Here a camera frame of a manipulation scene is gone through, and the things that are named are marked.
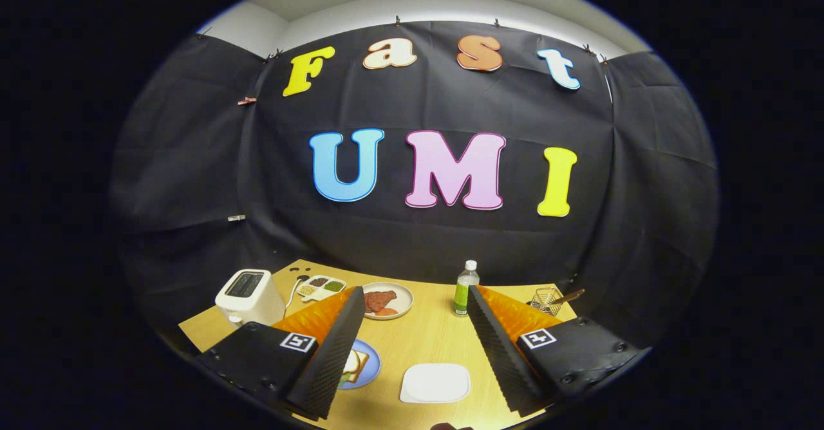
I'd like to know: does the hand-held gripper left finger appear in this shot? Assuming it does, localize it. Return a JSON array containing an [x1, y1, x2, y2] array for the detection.
[[195, 286, 366, 420]]

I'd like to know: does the white toaster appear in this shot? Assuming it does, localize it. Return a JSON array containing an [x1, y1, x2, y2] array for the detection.
[[214, 268, 286, 326]]

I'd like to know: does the small wire basket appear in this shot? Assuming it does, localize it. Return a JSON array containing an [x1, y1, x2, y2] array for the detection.
[[529, 286, 564, 316]]

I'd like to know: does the white square plate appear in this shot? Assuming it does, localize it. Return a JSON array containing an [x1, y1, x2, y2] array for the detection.
[[399, 363, 471, 405]]

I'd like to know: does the blue round plate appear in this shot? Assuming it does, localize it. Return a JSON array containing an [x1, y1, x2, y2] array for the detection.
[[338, 339, 382, 390]]

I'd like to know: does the black backdrop cloth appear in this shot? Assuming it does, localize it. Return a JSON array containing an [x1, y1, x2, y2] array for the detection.
[[109, 21, 720, 353]]

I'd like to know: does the white round plate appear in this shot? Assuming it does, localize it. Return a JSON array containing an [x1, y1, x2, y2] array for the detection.
[[362, 282, 414, 321]]

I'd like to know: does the white divided bean tray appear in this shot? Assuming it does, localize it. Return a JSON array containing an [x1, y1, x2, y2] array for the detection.
[[296, 276, 347, 303]]

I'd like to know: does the green label drink bottle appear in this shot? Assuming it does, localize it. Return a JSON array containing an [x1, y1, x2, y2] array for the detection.
[[453, 260, 480, 317]]

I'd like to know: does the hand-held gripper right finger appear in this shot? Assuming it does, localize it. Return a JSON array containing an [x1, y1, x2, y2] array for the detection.
[[466, 285, 646, 418]]

